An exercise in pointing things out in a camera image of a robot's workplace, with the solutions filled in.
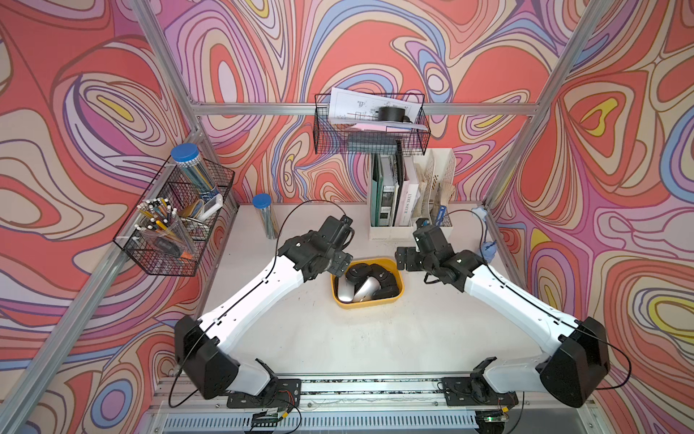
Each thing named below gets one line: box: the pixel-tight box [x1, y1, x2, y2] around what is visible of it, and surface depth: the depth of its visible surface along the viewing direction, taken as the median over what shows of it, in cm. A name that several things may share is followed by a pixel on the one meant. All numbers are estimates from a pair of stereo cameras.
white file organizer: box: [368, 147, 457, 242], surface depth 101 cm
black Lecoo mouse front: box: [369, 263, 396, 285], surface depth 93 cm
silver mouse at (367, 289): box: [353, 276, 382, 302], surface depth 91 cm
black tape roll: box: [375, 106, 413, 124], surface depth 84 cm
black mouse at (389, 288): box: [372, 273, 400, 300], surface depth 92 cm
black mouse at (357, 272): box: [345, 263, 372, 284], surface depth 92 cm
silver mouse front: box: [337, 274, 356, 303], surface depth 91 cm
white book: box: [395, 156, 422, 227], surface depth 96 cm
